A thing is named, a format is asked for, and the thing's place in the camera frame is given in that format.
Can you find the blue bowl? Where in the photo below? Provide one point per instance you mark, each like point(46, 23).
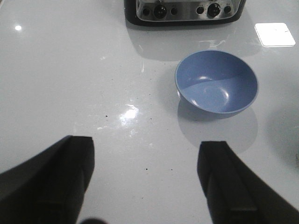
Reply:
point(216, 83)

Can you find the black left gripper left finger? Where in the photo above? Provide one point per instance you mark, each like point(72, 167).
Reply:
point(48, 188)

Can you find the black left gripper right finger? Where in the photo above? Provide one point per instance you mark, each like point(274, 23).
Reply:
point(234, 193)

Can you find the black and silver toaster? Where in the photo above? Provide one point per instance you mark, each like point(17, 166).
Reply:
point(162, 13)

